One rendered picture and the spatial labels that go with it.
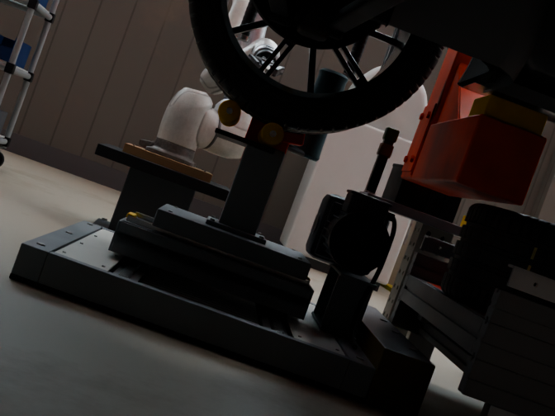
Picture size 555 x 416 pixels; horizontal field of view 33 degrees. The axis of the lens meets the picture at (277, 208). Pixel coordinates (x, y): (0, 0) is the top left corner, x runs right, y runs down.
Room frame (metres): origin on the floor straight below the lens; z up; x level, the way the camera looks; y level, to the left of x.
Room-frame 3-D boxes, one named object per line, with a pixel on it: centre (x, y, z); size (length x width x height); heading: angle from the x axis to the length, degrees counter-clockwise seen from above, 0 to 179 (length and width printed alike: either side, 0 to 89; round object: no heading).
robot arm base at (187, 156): (3.49, 0.46, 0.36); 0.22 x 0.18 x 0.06; 91
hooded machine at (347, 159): (5.56, -0.41, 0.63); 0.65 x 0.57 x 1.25; 97
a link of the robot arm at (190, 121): (3.49, 0.43, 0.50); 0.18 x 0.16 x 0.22; 124
